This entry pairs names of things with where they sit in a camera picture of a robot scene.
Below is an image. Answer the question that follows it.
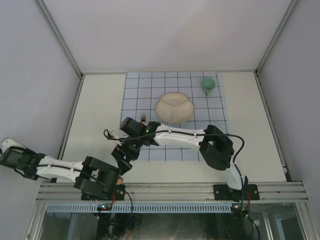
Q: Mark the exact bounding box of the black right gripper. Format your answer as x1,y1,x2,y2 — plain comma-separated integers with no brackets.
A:
112,133,144,174

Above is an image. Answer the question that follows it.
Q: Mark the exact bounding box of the gold fork green handle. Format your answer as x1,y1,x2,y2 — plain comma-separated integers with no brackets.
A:
140,113,146,124

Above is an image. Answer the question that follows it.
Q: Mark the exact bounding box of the white black-grid tablecloth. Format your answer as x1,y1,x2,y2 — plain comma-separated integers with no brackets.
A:
114,71,236,162

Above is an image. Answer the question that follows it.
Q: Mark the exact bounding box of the cream divided plate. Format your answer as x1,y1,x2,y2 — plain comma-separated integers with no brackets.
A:
155,92,194,124

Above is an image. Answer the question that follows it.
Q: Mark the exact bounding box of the gold spoon green handle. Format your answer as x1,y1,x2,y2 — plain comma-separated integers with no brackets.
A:
116,177,124,185

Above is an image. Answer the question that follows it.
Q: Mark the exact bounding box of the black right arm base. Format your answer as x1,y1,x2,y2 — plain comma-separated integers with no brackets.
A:
213,184,260,202

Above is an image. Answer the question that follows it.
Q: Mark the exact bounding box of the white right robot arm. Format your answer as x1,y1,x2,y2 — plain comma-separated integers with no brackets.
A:
103,117,248,200

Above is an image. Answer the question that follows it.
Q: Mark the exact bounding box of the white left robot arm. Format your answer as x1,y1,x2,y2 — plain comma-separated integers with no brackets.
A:
0,146,120,200

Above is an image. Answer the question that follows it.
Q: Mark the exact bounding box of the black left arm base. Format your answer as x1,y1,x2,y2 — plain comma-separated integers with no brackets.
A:
81,184,126,201

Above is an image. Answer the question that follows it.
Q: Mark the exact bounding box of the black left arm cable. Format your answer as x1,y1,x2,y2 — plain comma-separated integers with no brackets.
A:
0,159,135,213

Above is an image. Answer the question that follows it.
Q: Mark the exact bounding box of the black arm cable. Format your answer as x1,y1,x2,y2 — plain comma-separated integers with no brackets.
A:
0,159,135,213
103,128,246,203

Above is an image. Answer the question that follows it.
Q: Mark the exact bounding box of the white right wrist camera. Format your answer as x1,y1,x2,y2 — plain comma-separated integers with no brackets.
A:
106,129,122,141

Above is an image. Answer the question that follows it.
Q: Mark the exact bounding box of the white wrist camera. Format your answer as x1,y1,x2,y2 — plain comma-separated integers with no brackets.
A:
0,138,24,153
106,129,122,141

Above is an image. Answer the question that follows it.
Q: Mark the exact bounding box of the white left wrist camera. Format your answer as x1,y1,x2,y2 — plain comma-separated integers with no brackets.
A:
0,138,24,153

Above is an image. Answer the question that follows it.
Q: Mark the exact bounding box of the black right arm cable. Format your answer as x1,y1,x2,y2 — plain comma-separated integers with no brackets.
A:
103,128,246,203

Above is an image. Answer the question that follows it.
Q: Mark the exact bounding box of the blue slotted cable duct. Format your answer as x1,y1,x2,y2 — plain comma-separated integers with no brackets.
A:
45,202,232,214

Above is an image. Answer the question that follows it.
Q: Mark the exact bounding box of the aluminium enclosure frame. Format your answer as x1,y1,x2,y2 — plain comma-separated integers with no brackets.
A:
36,0,299,176

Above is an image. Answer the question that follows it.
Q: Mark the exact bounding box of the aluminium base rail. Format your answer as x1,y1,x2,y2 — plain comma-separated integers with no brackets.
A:
36,182,308,203

